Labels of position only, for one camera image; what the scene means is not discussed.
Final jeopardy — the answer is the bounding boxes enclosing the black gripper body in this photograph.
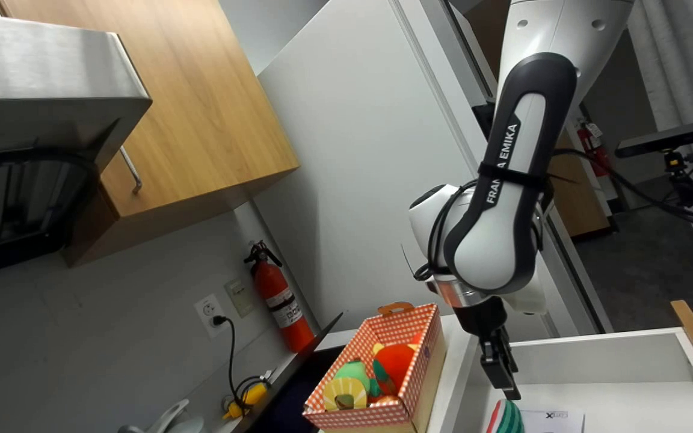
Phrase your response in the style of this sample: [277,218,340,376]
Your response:
[450,295,517,370]

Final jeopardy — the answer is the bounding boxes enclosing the white drawer wooden front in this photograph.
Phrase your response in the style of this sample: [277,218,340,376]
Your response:
[447,299,693,433]

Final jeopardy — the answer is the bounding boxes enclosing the orange plush toy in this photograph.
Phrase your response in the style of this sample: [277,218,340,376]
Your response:
[373,338,422,397]

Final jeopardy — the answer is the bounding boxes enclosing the yellow green plush toy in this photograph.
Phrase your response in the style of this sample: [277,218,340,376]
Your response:
[319,355,382,413]

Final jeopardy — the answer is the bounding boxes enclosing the white printed manual sheet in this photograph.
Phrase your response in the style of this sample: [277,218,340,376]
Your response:
[519,406,586,433]

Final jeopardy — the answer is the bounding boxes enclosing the red checkered cardboard basket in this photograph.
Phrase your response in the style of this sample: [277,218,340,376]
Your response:
[301,301,447,433]

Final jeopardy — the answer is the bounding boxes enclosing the wooden door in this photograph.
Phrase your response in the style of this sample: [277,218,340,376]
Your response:
[546,152,612,241]

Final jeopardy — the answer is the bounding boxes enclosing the black cooktop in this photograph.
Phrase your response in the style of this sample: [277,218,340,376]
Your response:
[236,311,346,433]

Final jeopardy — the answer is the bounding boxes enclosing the small red fire extinguisher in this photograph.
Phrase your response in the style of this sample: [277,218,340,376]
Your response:
[574,118,617,181]

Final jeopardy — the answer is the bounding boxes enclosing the tall white refrigerator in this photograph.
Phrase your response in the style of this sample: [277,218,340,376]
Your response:
[250,0,617,338]

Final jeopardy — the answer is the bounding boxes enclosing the small yellow object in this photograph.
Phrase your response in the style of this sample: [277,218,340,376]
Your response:
[222,376,275,423]

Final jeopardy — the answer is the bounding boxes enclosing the wooden upper cabinet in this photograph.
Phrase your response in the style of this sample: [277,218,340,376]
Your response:
[0,0,301,267]

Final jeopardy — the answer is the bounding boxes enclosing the stainless steel range hood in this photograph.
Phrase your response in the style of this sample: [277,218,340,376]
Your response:
[0,5,153,282]

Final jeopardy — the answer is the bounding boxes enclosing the white wall switch plate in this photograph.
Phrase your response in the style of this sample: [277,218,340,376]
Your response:
[223,275,259,319]

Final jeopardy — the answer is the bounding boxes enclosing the black power cable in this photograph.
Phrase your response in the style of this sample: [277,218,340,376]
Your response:
[215,312,272,411]

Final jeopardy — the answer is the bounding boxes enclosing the white wall outlet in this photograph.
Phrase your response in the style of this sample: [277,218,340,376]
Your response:
[193,290,234,338]

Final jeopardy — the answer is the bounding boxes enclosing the silver upper cabinet handle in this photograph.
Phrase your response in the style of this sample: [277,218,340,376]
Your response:
[118,145,144,198]

